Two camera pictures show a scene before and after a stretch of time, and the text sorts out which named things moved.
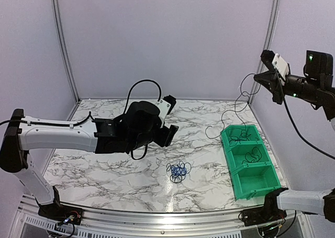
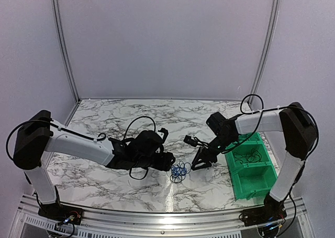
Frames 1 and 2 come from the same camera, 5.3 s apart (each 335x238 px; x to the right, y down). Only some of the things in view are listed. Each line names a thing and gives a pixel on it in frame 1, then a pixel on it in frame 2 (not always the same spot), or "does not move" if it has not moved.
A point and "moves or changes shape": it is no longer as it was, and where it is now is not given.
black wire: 261,155 moves or changes shape
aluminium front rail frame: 28,223 does not move
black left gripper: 166,138 → 165,163
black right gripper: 272,81 → 205,156
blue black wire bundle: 178,171 does not move
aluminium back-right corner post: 270,33 does not move
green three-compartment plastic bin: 253,174 does not move
